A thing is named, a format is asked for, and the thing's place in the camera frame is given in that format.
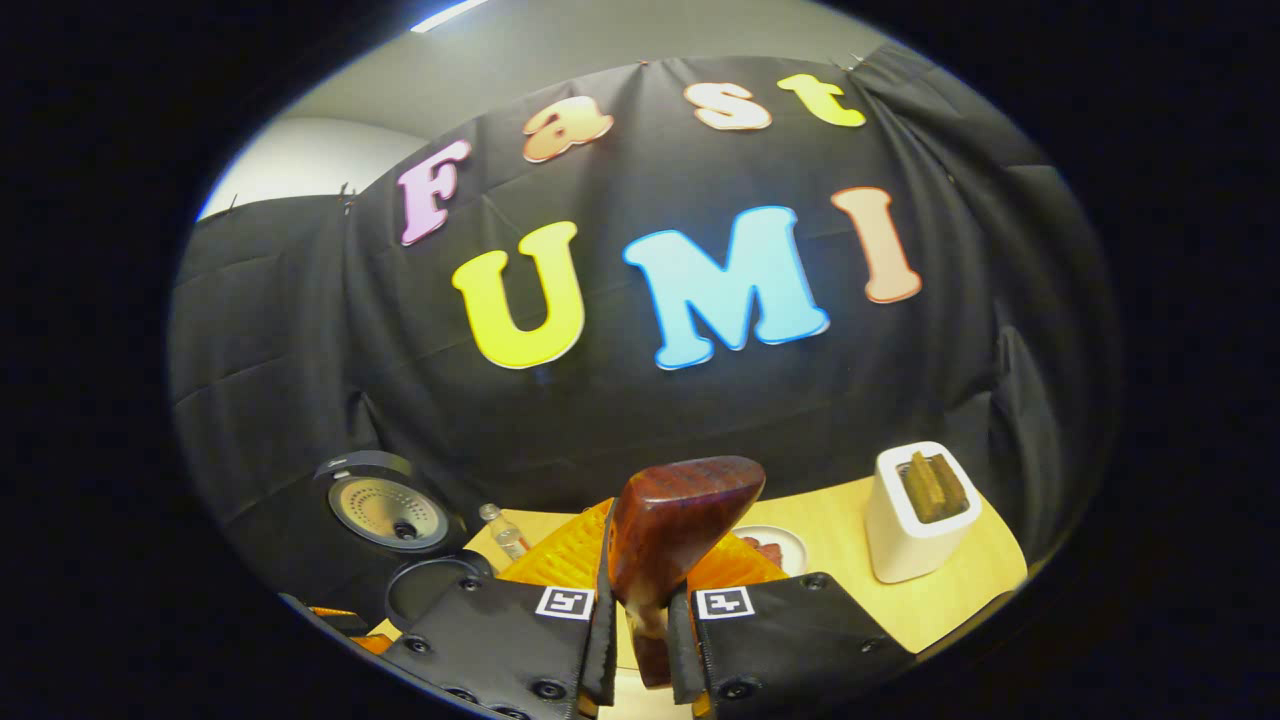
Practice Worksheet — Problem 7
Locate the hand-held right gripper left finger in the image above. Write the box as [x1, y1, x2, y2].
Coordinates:
[385, 497, 619, 720]

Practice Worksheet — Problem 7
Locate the black backdrop cloth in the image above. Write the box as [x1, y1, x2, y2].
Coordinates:
[168, 42, 1121, 601]

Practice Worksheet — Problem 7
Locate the small clear glass bottle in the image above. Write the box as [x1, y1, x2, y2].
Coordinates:
[478, 503, 531, 561]

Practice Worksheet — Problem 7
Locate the grey rice cooker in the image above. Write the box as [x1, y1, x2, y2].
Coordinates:
[315, 450, 493, 633]

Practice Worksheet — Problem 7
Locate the white toaster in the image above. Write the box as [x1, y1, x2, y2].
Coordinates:
[865, 441, 983, 584]

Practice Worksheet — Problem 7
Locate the dark wooden spoon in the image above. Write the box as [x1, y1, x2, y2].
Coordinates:
[608, 456, 767, 689]

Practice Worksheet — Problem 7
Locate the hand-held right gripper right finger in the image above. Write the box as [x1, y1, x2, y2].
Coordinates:
[668, 540, 916, 720]

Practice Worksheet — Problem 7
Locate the white round plate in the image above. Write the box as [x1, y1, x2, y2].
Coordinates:
[735, 525, 807, 578]

